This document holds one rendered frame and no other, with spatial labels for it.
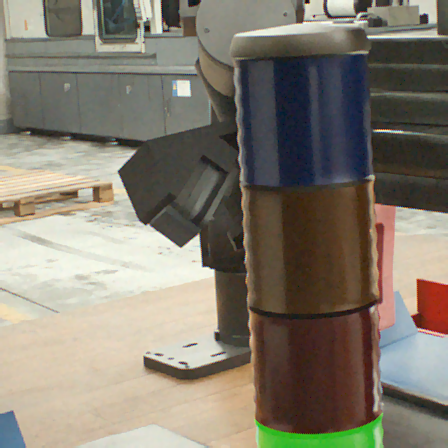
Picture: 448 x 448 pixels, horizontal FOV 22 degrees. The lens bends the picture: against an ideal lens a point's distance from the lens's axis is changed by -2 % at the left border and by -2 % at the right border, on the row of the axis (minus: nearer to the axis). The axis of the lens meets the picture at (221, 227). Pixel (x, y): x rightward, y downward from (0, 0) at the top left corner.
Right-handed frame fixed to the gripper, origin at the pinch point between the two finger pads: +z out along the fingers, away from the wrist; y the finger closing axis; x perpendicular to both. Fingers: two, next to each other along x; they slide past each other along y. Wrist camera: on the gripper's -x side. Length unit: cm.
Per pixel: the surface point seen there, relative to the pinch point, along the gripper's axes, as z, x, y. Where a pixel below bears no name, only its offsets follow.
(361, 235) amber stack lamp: 0.0, -25.3, 31.9
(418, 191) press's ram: -3.4, -8.4, 17.6
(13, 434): -3.1, -17.0, -16.8
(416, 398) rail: 5.3, -4.6, 6.9
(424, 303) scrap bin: -1.0, 23.0, -19.1
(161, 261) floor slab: -93, 247, -413
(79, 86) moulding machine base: -352, 489, -807
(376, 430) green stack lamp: 5.0, -25.4, 28.9
